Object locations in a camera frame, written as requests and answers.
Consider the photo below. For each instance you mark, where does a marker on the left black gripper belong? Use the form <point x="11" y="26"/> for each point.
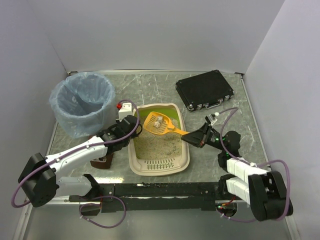
<point x="133" y="125"/>

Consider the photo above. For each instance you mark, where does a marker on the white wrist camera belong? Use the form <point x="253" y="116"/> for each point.
<point x="211" y="119"/>
<point x="125" y="110"/>

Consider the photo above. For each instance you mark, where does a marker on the brown leather holder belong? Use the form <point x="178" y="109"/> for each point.
<point x="102" y="163"/>

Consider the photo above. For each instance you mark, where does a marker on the orange litter scoop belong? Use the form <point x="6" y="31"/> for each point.
<point x="166" y="126"/>

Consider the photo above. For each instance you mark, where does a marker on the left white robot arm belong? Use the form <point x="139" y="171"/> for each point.
<point x="45" y="177"/>

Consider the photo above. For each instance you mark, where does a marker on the trash bin with blue bag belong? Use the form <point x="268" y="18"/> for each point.
<point x="84" y="104"/>

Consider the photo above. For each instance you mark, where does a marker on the black hard case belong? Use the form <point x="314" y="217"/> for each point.
<point x="204" y="91"/>

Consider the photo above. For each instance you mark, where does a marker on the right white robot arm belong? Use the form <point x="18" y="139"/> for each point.
<point x="264" y="191"/>

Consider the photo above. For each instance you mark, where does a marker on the grey litter clump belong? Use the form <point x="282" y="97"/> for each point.
<point x="157" y="124"/>
<point x="159" y="119"/>

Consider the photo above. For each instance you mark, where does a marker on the beige green litter box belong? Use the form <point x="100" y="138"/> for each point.
<point x="159" y="155"/>

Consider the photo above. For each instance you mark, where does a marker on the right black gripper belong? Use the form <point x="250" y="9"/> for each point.
<point x="204" y="136"/>

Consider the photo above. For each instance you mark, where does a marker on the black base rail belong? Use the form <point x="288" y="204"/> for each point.
<point x="158" y="196"/>

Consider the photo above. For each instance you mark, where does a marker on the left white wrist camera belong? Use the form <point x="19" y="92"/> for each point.
<point x="125" y="110"/>

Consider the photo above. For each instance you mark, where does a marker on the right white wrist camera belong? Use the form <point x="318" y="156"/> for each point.
<point x="211" y="119"/>

